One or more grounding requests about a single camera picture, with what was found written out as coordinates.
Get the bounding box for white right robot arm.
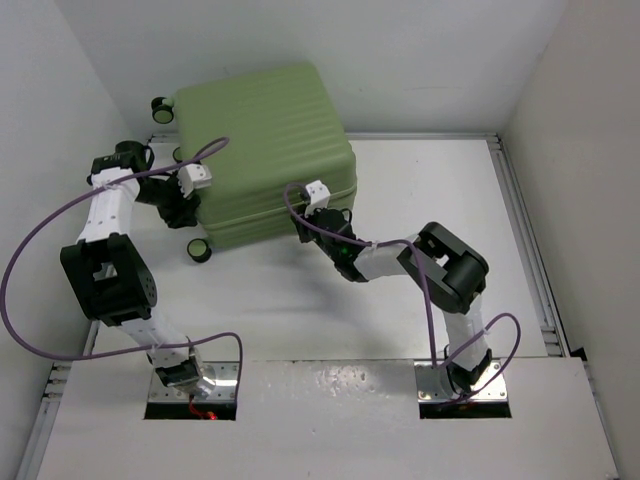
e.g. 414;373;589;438
292;207;492;394

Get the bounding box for green suitcase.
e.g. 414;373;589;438
151;63;357;250

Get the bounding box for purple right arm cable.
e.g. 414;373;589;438
283;182;521;404

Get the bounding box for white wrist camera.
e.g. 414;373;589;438
304;180;331;216
177;163;212;198

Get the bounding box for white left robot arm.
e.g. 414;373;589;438
60;141;212;396

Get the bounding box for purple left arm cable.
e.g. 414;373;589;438
0;137;245;362

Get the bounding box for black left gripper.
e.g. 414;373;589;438
137;169;201;228

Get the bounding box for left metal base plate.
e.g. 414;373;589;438
147;361;238;405

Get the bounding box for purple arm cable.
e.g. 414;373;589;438
0;137;245;362
283;182;521;404

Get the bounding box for metal base plate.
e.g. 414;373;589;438
147;361;238;405
414;360;508;405

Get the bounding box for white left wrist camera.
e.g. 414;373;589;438
177;163;212;198

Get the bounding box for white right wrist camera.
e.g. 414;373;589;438
304;180;331;216

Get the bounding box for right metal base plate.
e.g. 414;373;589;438
414;360;508;405

